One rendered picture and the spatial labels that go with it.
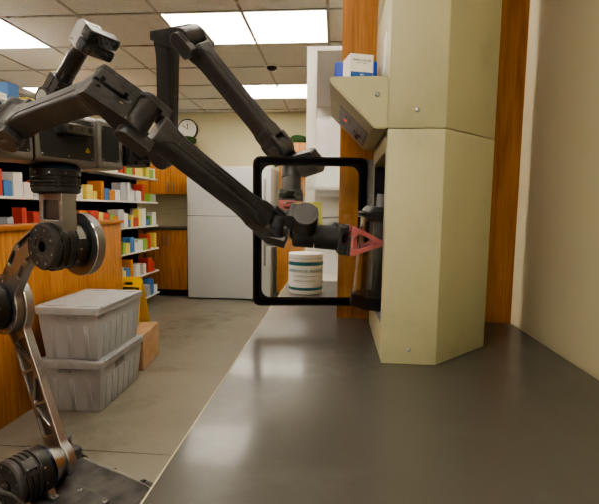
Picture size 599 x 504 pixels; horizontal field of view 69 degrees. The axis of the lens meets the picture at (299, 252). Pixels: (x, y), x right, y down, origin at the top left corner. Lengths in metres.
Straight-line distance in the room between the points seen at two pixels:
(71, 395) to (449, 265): 2.58
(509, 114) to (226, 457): 1.10
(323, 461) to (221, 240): 5.46
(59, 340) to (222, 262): 3.34
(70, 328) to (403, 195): 2.41
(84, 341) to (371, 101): 2.41
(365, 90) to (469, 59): 0.23
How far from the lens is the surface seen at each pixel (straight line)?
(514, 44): 1.40
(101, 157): 1.53
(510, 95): 1.37
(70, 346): 3.01
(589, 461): 0.71
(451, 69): 0.95
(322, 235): 1.01
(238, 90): 1.27
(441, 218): 0.90
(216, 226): 5.98
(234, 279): 5.99
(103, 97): 0.89
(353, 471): 0.59
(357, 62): 0.98
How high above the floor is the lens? 1.25
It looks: 6 degrees down
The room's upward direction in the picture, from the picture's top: 1 degrees clockwise
